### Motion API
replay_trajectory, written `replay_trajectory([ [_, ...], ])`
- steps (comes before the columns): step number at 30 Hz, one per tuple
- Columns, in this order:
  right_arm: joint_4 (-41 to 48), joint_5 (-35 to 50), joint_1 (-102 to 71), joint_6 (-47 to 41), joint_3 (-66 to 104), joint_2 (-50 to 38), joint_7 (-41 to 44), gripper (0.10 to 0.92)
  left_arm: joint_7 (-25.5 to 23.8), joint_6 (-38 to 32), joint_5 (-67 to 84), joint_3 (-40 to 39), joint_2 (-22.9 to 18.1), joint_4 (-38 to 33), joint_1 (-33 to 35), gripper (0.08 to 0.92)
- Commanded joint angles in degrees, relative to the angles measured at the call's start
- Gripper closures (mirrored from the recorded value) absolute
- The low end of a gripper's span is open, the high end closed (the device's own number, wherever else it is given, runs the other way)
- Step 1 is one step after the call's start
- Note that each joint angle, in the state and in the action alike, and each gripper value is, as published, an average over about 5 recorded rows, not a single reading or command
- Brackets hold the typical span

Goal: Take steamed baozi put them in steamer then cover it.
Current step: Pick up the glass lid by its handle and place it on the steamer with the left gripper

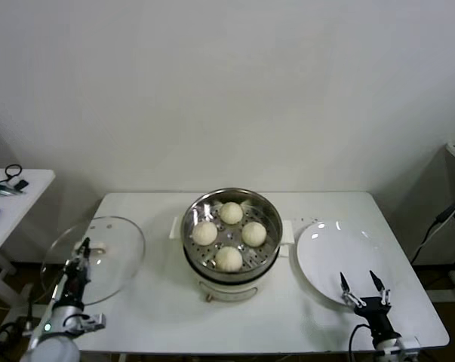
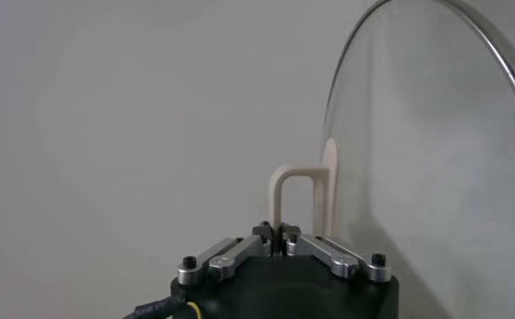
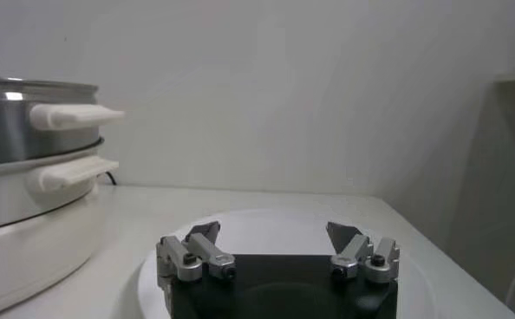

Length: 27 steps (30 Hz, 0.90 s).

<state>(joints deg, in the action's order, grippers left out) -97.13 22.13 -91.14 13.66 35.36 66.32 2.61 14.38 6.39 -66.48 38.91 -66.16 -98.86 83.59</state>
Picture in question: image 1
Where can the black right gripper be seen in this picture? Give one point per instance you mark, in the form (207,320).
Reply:
(378,316)

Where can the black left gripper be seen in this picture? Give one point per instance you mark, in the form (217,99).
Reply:
(76,283)

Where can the round glass pot lid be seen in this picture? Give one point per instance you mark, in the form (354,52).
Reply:
(121,241)

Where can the white steamed baozi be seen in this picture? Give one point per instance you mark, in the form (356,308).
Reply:
(205,233)
(254,234)
(229,259)
(231,213)

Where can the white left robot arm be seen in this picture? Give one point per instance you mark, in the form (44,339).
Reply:
(53,347)

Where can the stainless steel steamer basket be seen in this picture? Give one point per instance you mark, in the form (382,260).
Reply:
(197,211)

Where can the white round plate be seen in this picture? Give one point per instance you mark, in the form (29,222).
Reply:
(340,249)

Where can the white side table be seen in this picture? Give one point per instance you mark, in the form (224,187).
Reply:
(27,205)

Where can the small black gadget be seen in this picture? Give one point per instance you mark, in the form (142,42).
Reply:
(22,184)

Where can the scattered dark crumbs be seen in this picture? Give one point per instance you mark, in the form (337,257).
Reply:
(306,218)

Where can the black power adapter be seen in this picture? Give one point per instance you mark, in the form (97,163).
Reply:
(449,211)

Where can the white electric cooking pot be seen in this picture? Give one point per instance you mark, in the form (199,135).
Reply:
(227,292)

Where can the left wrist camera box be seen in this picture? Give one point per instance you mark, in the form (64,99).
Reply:
(89,322)

